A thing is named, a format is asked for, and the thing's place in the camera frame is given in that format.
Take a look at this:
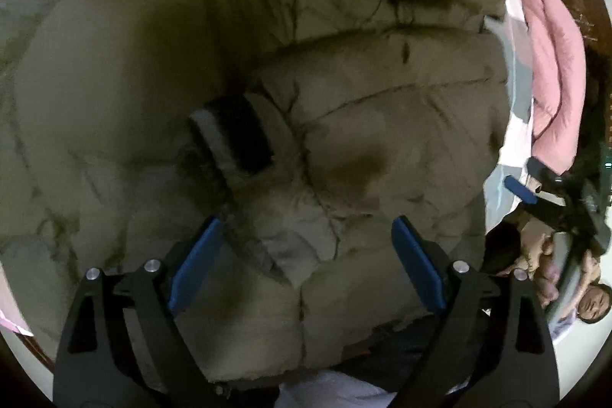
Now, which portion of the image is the pink padded garment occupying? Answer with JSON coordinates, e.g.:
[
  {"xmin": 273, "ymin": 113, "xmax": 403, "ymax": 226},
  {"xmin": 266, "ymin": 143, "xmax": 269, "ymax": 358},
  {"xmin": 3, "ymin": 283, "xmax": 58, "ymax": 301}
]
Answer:
[{"xmin": 521, "ymin": 0, "xmax": 588, "ymax": 176}]

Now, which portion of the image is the olive puffer jacket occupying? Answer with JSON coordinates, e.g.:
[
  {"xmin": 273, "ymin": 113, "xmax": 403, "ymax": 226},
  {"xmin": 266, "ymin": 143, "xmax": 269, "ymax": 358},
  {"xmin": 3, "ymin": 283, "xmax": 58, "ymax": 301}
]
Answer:
[{"xmin": 0, "ymin": 0, "xmax": 510, "ymax": 394}]

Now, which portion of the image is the person's face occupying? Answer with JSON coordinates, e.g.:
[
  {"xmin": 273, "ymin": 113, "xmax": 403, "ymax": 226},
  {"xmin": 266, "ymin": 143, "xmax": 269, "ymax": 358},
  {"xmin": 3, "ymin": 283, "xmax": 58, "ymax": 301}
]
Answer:
[{"xmin": 576, "ymin": 284, "xmax": 612, "ymax": 325}]

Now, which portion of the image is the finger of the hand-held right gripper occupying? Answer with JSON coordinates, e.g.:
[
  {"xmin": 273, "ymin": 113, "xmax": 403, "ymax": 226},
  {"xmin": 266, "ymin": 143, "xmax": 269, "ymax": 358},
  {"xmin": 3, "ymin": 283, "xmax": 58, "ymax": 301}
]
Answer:
[
  {"xmin": 504, "ymin": 175, "xmax": 565, "ymax": 218},
  {"xmin": 527, "ymin": 156, "xmax": 564, "ymax": 188}
]

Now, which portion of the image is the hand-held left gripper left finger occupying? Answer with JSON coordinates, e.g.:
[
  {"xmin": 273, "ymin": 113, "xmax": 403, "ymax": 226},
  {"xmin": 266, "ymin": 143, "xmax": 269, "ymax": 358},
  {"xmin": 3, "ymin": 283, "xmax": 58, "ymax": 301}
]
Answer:
[{"xmin": 52, "ymin": 217, "xmax": 225, "ymax": 408}]

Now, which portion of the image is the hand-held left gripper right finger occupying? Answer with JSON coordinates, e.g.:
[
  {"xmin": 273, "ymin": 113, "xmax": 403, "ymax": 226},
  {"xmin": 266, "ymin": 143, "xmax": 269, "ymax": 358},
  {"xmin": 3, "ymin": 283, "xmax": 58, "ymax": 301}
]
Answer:
[{"xmin": 391, "ymin": 216, "xmax": 560, "ymax": 408}]

